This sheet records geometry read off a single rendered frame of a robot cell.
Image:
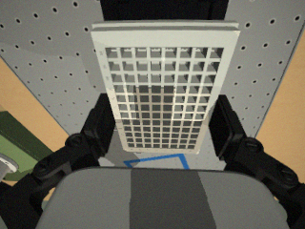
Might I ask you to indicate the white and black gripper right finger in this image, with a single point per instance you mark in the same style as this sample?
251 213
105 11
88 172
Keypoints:
246 155

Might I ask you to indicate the blue tape outline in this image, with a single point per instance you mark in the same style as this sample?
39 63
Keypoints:
181 156

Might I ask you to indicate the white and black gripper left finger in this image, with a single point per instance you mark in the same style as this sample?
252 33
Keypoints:
20 206

